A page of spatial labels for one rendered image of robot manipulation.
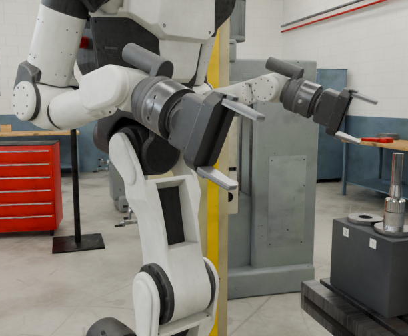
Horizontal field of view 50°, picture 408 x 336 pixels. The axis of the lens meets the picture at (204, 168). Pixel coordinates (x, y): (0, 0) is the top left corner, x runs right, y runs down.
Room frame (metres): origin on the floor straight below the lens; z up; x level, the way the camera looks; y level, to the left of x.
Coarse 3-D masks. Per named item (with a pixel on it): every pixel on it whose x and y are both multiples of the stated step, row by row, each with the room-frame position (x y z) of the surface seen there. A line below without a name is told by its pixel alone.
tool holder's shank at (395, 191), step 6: (396, 156) 1.04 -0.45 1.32; (402, 156) 1.04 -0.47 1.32; (396, 162) 1.04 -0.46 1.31; (402, 162) 1.04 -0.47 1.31; (396, 168) 1.04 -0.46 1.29; (402, 168) 1.04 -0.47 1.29; (396, 174) 1.04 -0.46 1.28; (402, 174) 1.04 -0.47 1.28; (396, 180) 1.04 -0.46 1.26; (396, 186) 1.03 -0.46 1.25; (390, 192) 1.04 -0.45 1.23; (396, 192) 1.03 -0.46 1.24; (402, 192) 1.04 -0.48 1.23; (390, 198) 1.05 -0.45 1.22; (396, 198) 1.04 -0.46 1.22
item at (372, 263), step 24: (360, 216) 1.16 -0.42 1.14; (336, 240) 1.15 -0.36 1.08; (360, 240) 1.07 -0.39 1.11; (384, 240) 0.99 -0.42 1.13; (336, 264) 1.15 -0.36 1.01; (360, 264) 1.06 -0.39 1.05; (384, 264) 0.99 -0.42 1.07; (360, 288) 1.06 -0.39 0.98; (384, 288) 0.98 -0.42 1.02; (384, 312) 0.98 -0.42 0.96
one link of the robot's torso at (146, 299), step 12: (144, 276) 0.95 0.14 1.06; (216, 276) 1.02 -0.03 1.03; (144, 288) 0.94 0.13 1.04; (156, 288) 0.93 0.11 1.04; (216, 288) 1.02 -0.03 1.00; (144, 300) 0.94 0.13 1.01; (156, 300) 0.92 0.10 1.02; (216, 300) 1.03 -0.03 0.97; (144, 312) 0.94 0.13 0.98; (156, 312) 0.92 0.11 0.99; (204, 312) 1.05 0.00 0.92; (144, 324) 0.94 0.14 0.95; (156, 324) 0.92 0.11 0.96; (168, 324) 0.99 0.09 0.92; (180, 324) 0.99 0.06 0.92; (192, 324) 0.99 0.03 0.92; (204, 324) 1.02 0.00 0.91
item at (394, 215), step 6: (384, 210) 1.05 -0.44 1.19; (390, 210) 1.03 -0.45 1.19; (396, 210) 1.02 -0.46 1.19; (402, 210) 1.02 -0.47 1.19; (384, 216) 1.05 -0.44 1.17; (390, 216) 1.03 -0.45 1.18; (396, 216) 1.02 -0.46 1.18; (402, 216) 1.03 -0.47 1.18; (384, 222) 1.05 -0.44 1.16; (390, 222) 1.03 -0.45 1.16; (396, 222) 1.02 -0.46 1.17; (402, 222) 1.03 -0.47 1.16; (390, 228) 1.03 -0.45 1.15; (396, 228) 1.02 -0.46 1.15; (402, 228) 1.03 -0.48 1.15
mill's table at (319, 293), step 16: (304, 288) 1.17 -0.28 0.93; (320, 288) 1.14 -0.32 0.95; (336, 288) 1.14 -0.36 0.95; (304, 304) 1.17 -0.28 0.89; (320, 304) 1.10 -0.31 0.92; (336, 304) 1.05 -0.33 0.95; (352, 304) 1.06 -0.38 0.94; (320, 320) 1.09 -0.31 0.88; (336, 320) 1.03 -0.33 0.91; (352, 320) 0.97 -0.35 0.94; (368, 320) 0.96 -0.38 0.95; (384, 320) 0.96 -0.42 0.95; (400, 320) 0.96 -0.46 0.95
